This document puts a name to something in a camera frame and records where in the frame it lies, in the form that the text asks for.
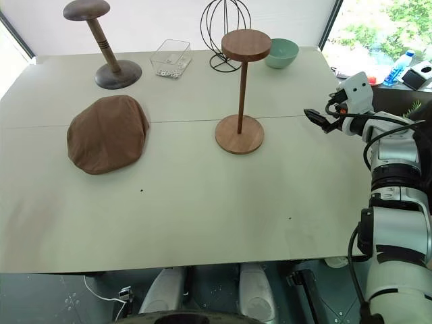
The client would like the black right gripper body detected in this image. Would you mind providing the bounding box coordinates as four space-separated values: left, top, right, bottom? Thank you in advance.
323 88 347 135

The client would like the brown cap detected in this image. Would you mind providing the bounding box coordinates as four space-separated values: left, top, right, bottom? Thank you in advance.
66 95 151 176

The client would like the brown wooden disc hat stand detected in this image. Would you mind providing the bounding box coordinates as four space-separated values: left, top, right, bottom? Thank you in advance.
215 29 272 155

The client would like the dark mushroom-shaped wooden hat stand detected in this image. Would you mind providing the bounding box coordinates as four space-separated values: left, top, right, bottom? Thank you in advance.
63 0 143 90

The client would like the pale green bowl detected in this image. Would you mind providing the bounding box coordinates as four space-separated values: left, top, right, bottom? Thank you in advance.
264 38 300 70

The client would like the green plant sprig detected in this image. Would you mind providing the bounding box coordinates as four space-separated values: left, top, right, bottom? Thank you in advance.
404 99 423 119

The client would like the blue-labelled plastic water bottle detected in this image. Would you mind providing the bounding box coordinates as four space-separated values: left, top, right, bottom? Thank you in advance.
383 50 416 87

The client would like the black and white box device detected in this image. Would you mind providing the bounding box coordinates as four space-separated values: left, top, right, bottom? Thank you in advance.
401 61 432 91

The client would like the small white rings pile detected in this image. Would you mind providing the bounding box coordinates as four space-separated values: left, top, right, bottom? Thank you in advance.
156 53 190 79

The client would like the clear plastic box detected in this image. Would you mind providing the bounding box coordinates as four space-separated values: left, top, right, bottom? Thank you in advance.
150 39 192 79

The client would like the silver right robot leg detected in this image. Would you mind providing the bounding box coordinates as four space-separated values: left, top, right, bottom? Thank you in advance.
238 263 277 317

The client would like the silver robot leg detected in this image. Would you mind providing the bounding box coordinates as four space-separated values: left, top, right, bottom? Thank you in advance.
238 263 277 317
138 268 185 315

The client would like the silver left robot leg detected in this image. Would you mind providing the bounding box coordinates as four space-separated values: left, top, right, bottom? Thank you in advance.
138 268 185 315

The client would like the dark rounded robot torso shape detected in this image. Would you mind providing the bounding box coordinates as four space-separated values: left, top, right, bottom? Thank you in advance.
129 312 251 324

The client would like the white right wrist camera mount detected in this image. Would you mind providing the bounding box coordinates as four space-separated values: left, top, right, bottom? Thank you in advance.
337 72 373 117

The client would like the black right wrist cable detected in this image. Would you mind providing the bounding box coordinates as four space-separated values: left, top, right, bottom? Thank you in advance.
325 100 428 169

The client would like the black window frame post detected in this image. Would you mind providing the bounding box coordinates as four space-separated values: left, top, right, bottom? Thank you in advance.
316 0 340 51

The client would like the black wire head form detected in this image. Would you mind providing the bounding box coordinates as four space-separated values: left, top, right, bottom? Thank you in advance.
200 0 252 72

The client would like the black right upper arm cable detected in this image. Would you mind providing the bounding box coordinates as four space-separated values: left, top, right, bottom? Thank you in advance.
347 225 385 324

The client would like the black table leg bracket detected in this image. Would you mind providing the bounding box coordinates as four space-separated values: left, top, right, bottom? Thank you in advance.
286 269 325 324

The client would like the white floor cable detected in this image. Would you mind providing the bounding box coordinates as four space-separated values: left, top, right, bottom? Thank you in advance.
84 275 126 321

